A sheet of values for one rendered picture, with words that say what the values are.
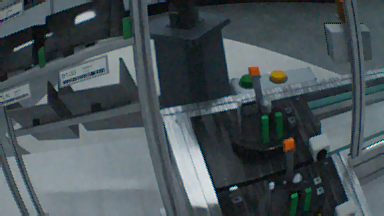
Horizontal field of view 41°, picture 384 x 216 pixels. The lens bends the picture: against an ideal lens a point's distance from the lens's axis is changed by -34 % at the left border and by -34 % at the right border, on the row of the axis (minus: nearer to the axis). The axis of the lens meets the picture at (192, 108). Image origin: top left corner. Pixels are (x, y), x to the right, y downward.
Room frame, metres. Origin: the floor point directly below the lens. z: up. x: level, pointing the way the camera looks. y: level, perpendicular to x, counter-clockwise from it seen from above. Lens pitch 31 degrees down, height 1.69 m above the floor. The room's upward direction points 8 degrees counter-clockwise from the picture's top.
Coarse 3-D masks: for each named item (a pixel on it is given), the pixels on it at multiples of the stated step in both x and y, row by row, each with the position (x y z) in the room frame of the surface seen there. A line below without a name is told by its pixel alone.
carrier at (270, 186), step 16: (320, 160) 0.95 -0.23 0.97; (304, 176) 0.92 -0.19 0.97; (320, 176) 0.90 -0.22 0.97; (336, 176) 0.88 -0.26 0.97; (224, 192) 0.93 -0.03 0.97; (240, 192) 0.92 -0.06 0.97; (256, 192) 0.91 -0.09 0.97; (272, 192) 0.79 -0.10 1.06; (288, 192) 0.83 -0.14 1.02; (304, 192) 0.84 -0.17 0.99; (320, 192) 0.81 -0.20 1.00; (336, 192) 0.83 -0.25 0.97; (224, 208) 0.88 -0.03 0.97; (240, 208) 0.87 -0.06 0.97; (256, 208) 0.86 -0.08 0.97; (272, 208) 0.82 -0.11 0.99; (288, 208) 0.81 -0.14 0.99; (304, 208) 0.78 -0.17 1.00; (320, 208) 0.78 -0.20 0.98; (336, 208) 0.75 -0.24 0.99; (352, 208) 0.73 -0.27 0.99
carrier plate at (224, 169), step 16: (288, 96) 1.21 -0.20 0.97; (224, 112) 1.19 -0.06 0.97; (304, 112) 1.14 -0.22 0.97; (208, 128) 1.14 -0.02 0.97; (224, 128) 1.13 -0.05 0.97; (304, 128) 1.08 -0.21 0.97; (208, 144) 1.09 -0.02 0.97; (224, 144) 1.08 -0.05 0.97; (304, 144) 1.03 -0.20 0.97; (208, 160) 1.04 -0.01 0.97; (224, 160) 1.03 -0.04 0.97; (240, 160) 1.02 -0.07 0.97; (256, 160) 1.01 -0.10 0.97; (272, 160) 1.00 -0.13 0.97; (304, 160) 0.97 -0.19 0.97; (224, 176) 0.98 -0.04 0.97; (240, 176) 0.97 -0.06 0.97; (256, 176) 0.96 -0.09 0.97; (272, 176) 0.96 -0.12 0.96
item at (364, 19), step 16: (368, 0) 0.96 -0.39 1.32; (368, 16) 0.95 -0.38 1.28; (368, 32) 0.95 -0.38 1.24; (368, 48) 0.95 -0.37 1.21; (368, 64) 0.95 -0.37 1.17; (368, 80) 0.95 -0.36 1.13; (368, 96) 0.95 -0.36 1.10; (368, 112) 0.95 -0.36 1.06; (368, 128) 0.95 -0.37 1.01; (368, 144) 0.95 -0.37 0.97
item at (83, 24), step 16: (96, 0) 0.91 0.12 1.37; (112, 0) 0.91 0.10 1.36; (48, 16) 0.91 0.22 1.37; (64, 16) 0.91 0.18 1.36; (80, 16) 0.90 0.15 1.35; (96, 16) 0.90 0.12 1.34; (112, 16) 0.91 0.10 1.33; (48, 32) 0.90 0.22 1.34; (64, 32) 0.89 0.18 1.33; (80, 32) 0.89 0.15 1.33; (96, 32) 0.88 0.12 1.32; (112, 32) 0.90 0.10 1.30; (48, 48) 0.89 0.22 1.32; (64, 48) 0.88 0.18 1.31
